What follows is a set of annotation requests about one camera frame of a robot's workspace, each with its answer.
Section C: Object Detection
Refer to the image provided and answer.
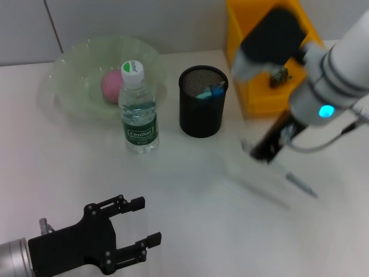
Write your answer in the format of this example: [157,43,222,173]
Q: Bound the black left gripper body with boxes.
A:
[28,203,118,275]

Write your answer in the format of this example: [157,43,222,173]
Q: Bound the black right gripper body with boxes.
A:
[258,110,307,159]

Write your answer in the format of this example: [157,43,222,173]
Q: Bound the grey white pen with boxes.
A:
[240,140,318,199]

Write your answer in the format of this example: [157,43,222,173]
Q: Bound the green plastic wrapper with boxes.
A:
[269,65,294,88]

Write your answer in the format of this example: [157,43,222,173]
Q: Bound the blue cyan scissors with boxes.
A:
[195,84,225,101]

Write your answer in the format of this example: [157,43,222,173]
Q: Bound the clear green-label water bottle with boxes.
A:
[118,59,160,154]

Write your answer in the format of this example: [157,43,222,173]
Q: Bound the pink toy peach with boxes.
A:
[100,69,123,105]

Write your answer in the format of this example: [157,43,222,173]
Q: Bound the black mesh pen holder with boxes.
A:
[178,65,230,139]

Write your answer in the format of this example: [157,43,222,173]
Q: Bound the translucent green fruit plate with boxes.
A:
[46,36,168,122]

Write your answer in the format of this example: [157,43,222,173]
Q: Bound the yellow plastic bin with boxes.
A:
[225,0,324,117]

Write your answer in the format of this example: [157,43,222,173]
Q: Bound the left arm cable with plugs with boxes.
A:
[39,218,56,235]

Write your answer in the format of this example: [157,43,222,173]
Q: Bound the arm cable with plugs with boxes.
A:
[39,218,56,235]
[280,104,369,154]

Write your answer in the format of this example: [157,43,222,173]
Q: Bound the right arm cable with plugs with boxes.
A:
[280,104,369,154]

